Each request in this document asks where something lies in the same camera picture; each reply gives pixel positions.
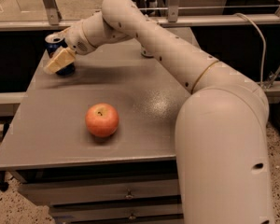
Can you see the metal window frame rail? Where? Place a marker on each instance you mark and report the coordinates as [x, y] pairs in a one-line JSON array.
[[24, 15]]

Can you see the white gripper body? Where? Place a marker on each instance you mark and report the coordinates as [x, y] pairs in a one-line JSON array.
[[76, 39]]

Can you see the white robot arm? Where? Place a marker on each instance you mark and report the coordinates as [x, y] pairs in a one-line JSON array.
[[220, 131]]

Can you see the grey top drawer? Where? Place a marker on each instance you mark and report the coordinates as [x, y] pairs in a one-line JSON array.
[[100, 190]]

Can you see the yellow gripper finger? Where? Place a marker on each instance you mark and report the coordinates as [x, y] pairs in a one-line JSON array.
[[60, 59], [61, 33]]

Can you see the red apple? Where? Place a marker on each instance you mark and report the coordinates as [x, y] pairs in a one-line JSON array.
[[102, 120]]

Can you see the grey drawer cabinet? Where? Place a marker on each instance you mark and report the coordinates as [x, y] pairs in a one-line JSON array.
[[48, 140]]

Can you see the grey drawer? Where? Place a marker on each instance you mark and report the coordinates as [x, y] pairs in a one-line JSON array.
[[114, 211], [100, 190]]

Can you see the white green soda can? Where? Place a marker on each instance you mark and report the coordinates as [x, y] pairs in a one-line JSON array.
[[145, 53]]

